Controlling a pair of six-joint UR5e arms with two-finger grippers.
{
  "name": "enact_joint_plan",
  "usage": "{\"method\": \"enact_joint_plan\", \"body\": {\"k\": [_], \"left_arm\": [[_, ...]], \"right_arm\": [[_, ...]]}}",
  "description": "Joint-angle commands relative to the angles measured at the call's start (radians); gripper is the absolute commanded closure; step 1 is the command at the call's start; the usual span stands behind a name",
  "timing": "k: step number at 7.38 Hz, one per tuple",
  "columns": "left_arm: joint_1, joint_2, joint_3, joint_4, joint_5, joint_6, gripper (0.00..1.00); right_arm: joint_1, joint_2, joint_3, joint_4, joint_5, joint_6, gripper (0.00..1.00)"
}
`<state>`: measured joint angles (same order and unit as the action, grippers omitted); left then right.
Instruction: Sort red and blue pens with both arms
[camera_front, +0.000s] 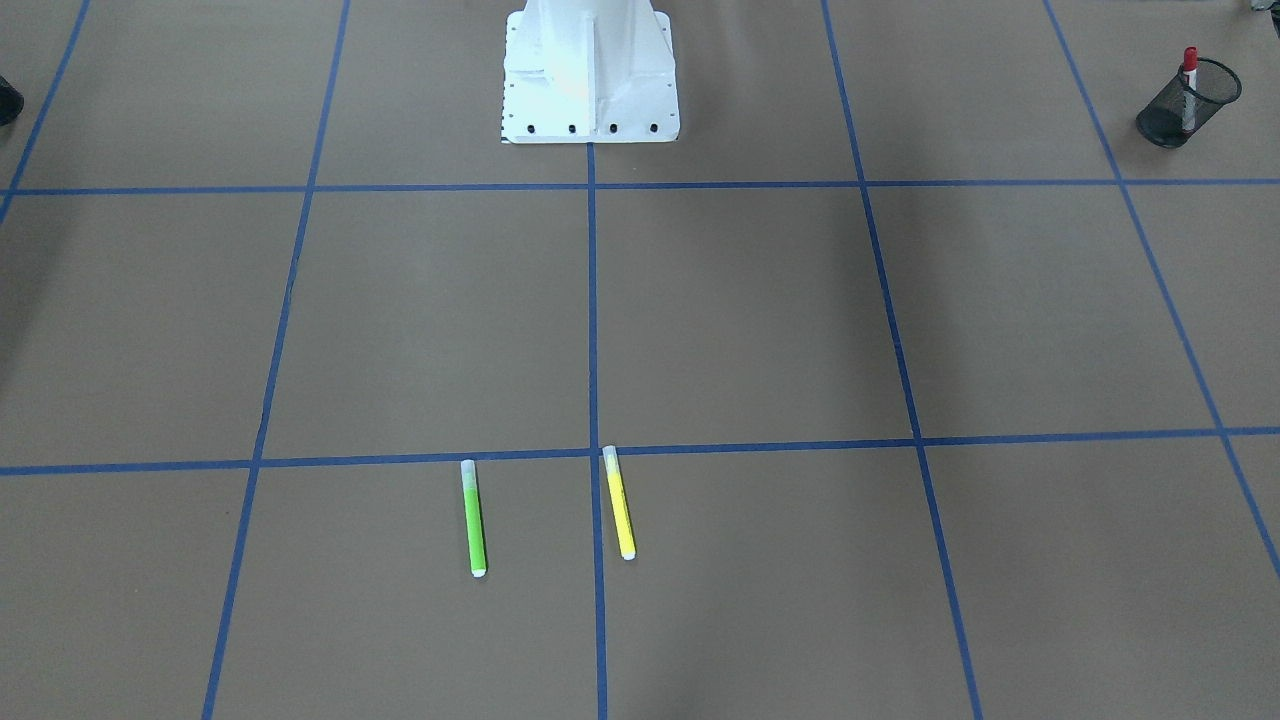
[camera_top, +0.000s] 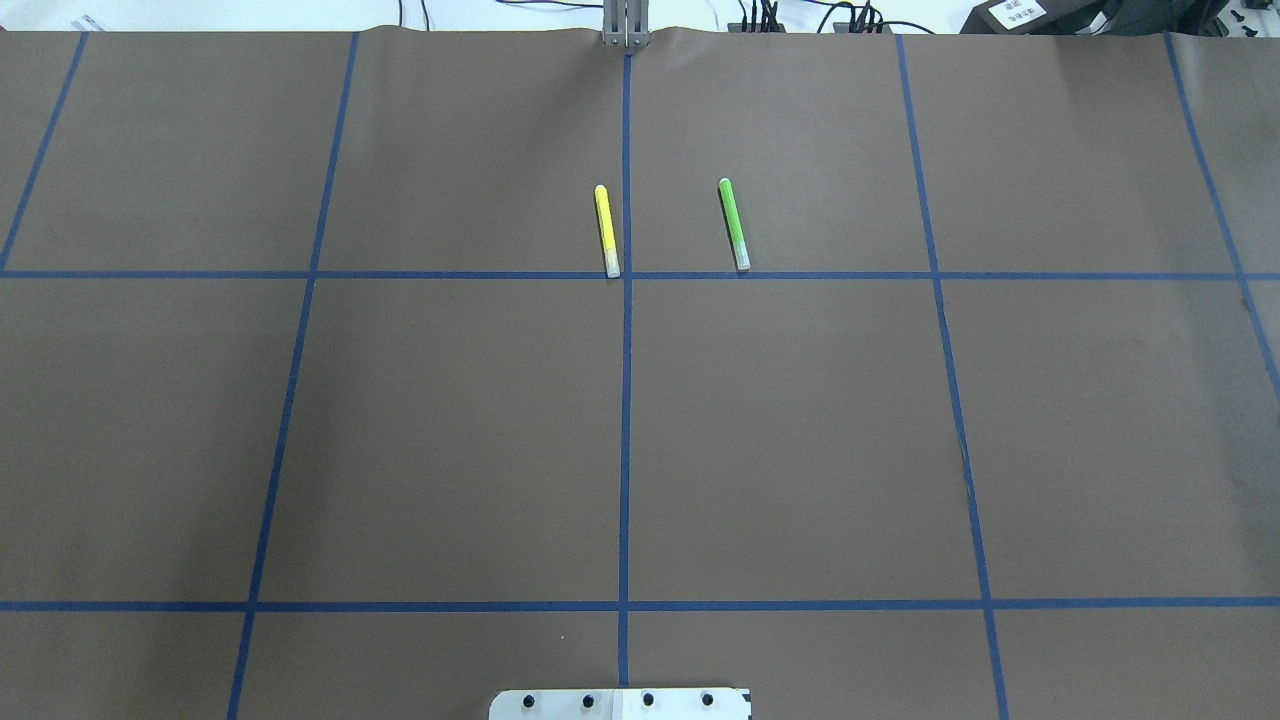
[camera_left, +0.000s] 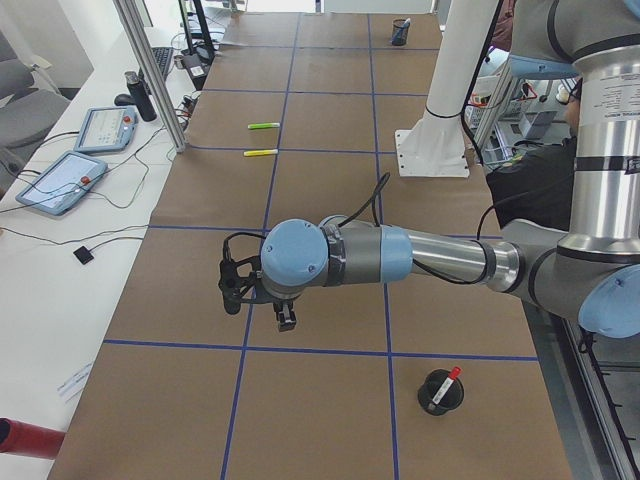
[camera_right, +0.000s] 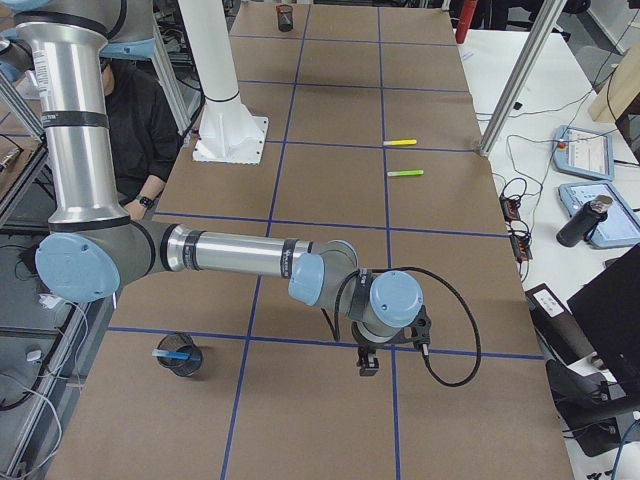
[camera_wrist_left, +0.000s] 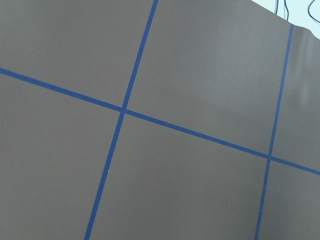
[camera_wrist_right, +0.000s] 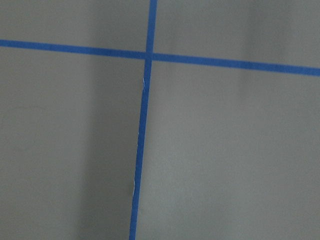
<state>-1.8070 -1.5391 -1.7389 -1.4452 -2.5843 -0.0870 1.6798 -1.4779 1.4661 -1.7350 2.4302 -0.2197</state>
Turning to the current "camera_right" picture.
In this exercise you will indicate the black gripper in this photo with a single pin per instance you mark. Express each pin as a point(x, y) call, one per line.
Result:
point(370, 345)

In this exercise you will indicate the blue highlighter pen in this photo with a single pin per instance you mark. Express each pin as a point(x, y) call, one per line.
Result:
point(173, 355)

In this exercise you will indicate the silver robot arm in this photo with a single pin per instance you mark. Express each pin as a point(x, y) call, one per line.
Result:
point(94, 248)

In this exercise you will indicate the black mesh pen cup right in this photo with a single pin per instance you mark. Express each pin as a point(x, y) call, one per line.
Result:
point(182, 342)

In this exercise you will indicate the black mesh pen cup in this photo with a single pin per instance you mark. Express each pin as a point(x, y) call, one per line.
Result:
point(182, 342)
point(284, 9)

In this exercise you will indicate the green highlighter pen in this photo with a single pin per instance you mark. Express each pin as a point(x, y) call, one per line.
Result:
point(405, 173)

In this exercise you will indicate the brown paper table mat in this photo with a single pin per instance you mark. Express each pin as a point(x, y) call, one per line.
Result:
point(275, 397)

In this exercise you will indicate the yellow highlighter pen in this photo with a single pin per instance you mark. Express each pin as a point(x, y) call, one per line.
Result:
point(400, 143)

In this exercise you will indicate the black monitor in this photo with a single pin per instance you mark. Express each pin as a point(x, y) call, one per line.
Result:
point(607, 311)

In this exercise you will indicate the black water bottle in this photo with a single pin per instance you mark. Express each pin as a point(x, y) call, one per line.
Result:
point(583, 223)

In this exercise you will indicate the teach pendant tablet near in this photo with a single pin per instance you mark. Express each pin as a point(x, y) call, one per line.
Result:
point(620, 229)

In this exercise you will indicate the teach pendant tablet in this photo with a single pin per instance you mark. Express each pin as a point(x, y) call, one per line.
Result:
point(620, 229)
point(584, 153)

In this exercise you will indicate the teach pendant tablet far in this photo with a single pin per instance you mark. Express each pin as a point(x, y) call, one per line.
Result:
point(584, 153)

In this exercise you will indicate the seated person in black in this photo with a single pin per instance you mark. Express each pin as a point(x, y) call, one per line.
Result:
point(143, 135)

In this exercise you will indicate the black mesh pen cup left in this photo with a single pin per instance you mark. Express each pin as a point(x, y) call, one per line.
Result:
point(284, 9)

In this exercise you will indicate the red cylinder object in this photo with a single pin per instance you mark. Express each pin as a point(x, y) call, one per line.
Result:
point(465, 20)

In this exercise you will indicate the aluminium frame post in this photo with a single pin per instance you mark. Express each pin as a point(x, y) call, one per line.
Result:
point(537, 37)

